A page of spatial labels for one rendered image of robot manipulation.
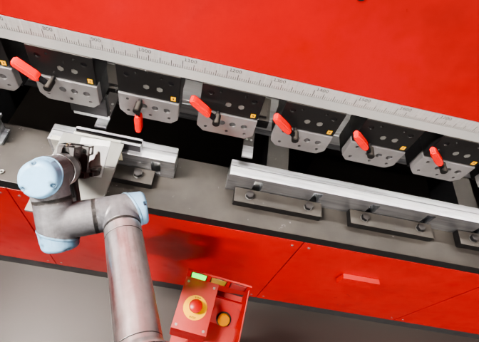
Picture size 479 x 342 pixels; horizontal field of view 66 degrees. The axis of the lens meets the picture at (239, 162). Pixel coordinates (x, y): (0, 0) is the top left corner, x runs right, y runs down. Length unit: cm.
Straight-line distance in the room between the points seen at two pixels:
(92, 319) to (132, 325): 136
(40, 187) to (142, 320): 32
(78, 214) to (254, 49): 49
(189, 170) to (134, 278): 64
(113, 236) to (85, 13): 44
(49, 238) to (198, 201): 53
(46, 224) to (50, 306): 126
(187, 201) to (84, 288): 98
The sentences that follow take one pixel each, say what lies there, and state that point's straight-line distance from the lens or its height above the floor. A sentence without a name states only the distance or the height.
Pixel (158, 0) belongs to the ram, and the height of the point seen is 152.
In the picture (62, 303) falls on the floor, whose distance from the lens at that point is 204.
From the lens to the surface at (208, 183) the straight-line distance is 124.
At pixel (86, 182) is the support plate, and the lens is 110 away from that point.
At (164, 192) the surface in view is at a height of 88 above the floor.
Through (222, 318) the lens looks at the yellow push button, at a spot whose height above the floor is 73.
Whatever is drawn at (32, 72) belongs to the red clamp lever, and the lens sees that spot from 97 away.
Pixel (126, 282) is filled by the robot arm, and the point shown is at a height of 128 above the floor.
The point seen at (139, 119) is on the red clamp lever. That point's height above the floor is 121.
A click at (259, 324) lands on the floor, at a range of 203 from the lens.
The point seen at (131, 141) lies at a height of 99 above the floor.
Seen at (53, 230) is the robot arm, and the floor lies 121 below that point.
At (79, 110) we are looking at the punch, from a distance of 112.
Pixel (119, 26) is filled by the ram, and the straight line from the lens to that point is 83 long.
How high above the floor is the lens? 194
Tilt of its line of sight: 54 degrees down
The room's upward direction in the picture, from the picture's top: 19 degrees clockwise
